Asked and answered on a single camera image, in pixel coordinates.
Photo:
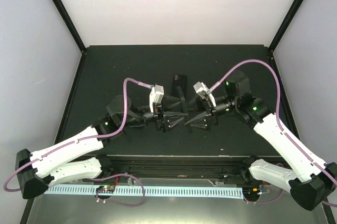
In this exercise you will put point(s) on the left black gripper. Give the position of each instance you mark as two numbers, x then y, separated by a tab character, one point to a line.
159	116

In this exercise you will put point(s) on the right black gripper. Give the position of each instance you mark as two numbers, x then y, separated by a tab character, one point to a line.
212	112

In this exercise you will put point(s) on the black phone case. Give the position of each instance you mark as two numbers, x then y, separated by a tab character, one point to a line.
179	80

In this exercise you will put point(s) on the black smartphone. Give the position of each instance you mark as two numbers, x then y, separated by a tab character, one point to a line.
178	99

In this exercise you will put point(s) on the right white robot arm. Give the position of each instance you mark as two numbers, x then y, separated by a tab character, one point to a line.
309	179

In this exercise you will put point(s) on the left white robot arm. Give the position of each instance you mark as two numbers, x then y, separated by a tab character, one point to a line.
41	170

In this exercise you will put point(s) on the right small circuit board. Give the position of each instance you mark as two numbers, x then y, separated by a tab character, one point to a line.
259	190

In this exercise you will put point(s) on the small green circuit board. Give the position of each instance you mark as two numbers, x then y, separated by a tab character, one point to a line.
105	189

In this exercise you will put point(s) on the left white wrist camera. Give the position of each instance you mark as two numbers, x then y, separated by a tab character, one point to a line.
156	96

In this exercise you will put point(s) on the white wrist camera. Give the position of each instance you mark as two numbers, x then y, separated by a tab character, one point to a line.
202	91
156	96

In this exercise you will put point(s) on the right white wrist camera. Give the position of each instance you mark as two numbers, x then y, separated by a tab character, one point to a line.
202	91

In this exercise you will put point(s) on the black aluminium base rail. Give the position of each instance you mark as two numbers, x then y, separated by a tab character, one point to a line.
229	169

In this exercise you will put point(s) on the white slotted cable duct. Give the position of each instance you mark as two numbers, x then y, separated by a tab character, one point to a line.
150	191

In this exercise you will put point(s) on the left black frame post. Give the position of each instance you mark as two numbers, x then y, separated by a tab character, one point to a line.
69	24

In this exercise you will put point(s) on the black frame post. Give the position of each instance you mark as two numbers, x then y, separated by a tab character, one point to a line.
292	11
69	24

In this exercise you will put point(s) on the right black frame post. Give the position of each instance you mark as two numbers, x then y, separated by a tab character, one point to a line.
292	11

